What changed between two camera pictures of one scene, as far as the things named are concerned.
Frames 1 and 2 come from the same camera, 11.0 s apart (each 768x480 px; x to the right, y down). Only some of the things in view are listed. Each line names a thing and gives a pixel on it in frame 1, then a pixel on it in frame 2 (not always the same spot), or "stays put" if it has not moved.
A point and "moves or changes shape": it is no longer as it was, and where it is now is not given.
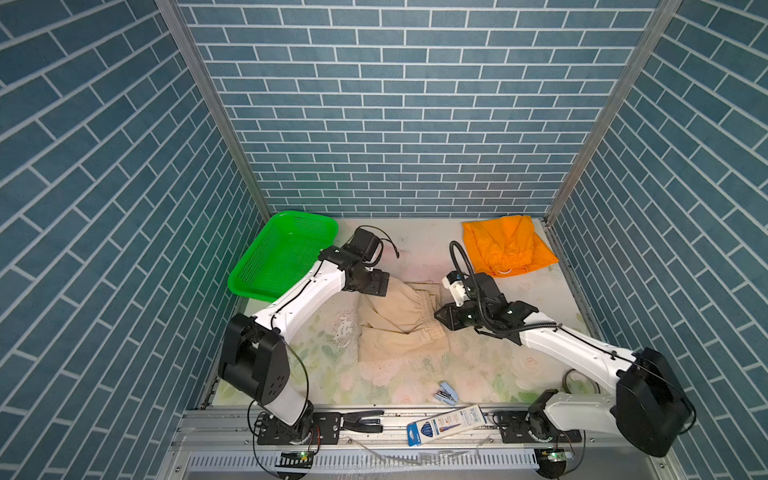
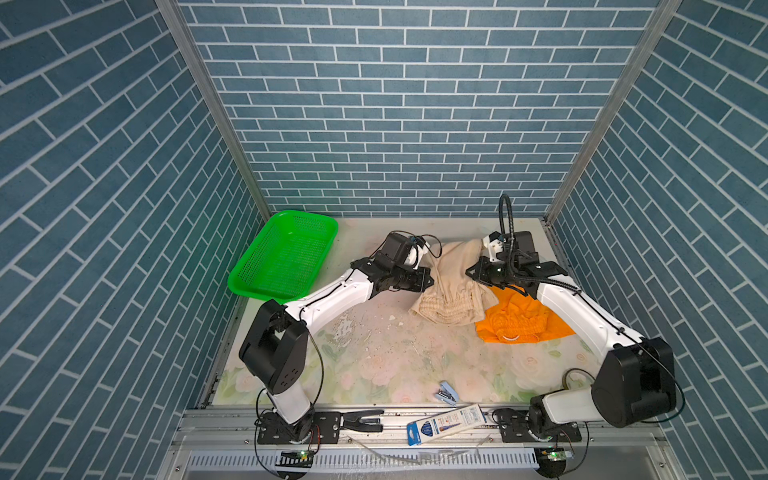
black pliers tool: x=351 y=421 stays put
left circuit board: x=296 y=459 stays put
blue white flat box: x=438 y=426 stays put
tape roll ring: x=574 y=382 stays put
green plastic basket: x=282 y=254 stays put
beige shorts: x=402 y=323 moves or changes shape
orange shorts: x=507 y=245 moves or changes shape
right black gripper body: x=465 y=315 -> x=496 y=273
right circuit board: x=555 y=455 stays put
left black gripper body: x=370 y=280 -> x=405 y=277
